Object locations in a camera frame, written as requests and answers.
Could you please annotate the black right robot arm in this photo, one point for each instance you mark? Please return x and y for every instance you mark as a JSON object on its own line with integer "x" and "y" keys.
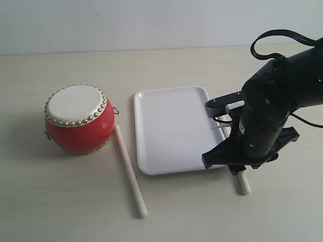
{"x": 301, "y": 79}

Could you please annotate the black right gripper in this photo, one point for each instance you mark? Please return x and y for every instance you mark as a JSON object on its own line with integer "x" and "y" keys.
{"x": 257, "y": 133}

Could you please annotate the white plastic tray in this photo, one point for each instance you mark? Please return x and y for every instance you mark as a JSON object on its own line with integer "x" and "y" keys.
{"x": 173, "y": 130}

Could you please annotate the white drumstick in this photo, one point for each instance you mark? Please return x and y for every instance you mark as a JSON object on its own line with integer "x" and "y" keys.
{"x": 138, "y": 198}
{"x": 241, "y": 175}

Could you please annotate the red small drum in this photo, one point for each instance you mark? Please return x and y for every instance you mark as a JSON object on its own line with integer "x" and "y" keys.
{"x": 79, "y": 118}

